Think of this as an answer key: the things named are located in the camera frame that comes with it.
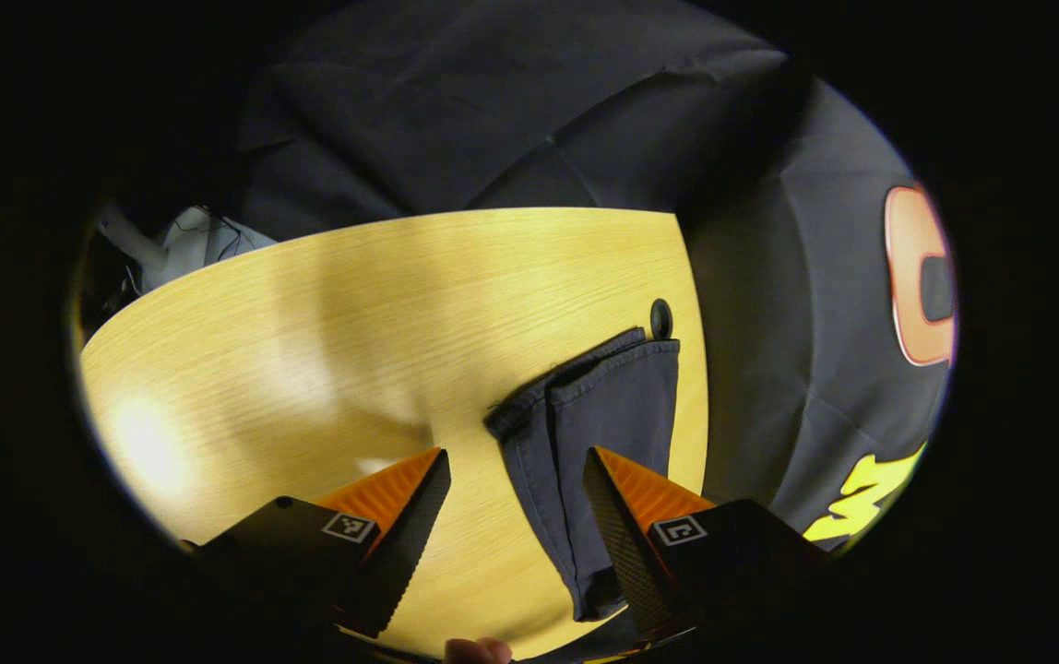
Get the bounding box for black backdrop cloth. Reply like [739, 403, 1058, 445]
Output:
[225, 0, 959, 554]

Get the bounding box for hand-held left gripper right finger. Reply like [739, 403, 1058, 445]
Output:
[581, 446, 828, 643]

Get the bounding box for white pole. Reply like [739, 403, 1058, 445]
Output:
[94, 201, 171, 274]

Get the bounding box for white rounded object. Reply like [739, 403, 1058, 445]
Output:
[140, 205, 280, 296]

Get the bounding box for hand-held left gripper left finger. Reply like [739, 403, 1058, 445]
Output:
[181, 447, 453, 640]

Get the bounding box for dark blue jeans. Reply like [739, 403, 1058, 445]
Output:
[483, 327, 681, 660]

